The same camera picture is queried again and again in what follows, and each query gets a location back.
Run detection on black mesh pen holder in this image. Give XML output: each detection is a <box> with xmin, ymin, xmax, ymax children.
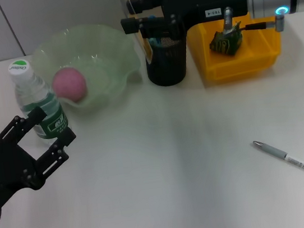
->
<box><xmin>141</xmin><ymin>29</ymin><xmax>195</xmax><ymax>89</ymax></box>

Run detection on green plastic wrapper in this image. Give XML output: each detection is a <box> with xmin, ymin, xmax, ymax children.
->
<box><xmin>206</xmin><ymin>20</ymin><xmax>247</xmax><ymax>59</ymax></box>

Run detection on yellow plastic bin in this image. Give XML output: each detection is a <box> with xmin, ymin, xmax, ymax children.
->
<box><xmin>177</xmin><ymin>0</ymin><xmax>289</xmax><ymax>88</ymax></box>

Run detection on transparent plastic ruler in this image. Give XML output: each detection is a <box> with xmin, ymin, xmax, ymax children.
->
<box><xmin>116</xmin><ymin>0</ymin><xmax>154</xmax><ymax>68</ymax></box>

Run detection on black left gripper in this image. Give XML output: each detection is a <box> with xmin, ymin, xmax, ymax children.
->
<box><xmin>0</xmin><ymin>101</ymin><xmax>87</xmax><ymax>223</ymax></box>

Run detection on clear green-label water bottle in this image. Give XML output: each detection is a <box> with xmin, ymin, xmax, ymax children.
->
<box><xmin>6</xmin><ymin>53</ymin><xmax>75</xmax><ymax>151</ymax></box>

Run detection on silver white pen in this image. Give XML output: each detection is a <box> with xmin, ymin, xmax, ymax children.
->
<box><xmin>252</xmin><ymin>134</ymin><xmax>304</xmax><ymax>197</ymax></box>

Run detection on green glass fruit bowl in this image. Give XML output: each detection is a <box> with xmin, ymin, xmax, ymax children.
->
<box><xmin>27</xmin><ymin>18</ymin><xmax>147</xmax><ymax>120</ymax></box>

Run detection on blue scissors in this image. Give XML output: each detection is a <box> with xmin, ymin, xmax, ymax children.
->
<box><xmin>145</xmin><ymin>12</ymin><xmax>171</xmax><ymax>49</ymax></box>

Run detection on pink peach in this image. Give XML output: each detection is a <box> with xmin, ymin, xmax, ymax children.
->
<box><xmin>50</xmin><ymin>65</ymin><xmax>90</xmax><ymax>106</ymax></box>

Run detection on right gripper cable with connector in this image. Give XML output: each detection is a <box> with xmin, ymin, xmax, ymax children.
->
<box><xmin>220</xmin><ymin>0</ymin><xmax>288</xmax><ymax>40</ymax></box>

